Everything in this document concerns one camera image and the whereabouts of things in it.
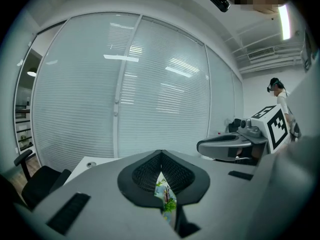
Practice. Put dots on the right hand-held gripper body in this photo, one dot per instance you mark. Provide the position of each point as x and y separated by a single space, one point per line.
260 126

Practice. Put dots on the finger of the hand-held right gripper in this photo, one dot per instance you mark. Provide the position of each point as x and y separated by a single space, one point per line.
228 135
215 150

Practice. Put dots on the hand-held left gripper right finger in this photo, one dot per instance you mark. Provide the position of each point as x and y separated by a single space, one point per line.
220 191

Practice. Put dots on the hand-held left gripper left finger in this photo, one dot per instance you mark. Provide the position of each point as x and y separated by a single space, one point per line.
100 209

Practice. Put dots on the blue white flower bouquet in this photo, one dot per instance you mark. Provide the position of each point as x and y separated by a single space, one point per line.
166 194

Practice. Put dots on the black backpack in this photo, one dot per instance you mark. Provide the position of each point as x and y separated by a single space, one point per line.
233 125

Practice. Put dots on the white table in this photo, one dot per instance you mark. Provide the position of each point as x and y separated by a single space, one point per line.
80 166

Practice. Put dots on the black office chair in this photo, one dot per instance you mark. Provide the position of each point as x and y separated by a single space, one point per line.
42 181

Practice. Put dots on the white ceiling pipes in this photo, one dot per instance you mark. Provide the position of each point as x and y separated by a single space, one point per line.
275 64

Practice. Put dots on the ceiling air vent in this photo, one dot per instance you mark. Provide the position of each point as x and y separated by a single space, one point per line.
261 53

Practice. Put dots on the white blind knob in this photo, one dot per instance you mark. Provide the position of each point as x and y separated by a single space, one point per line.
115 113
116 100

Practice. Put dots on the ceiling tube light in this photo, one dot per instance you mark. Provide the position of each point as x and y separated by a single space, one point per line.
285 21

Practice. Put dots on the dark metal shelf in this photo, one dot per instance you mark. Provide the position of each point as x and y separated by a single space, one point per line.
23 129

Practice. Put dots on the glass partition with blinds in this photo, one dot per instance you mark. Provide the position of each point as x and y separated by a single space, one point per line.
125 84

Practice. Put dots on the round pendant lamp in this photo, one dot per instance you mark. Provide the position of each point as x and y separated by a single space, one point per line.
31 73

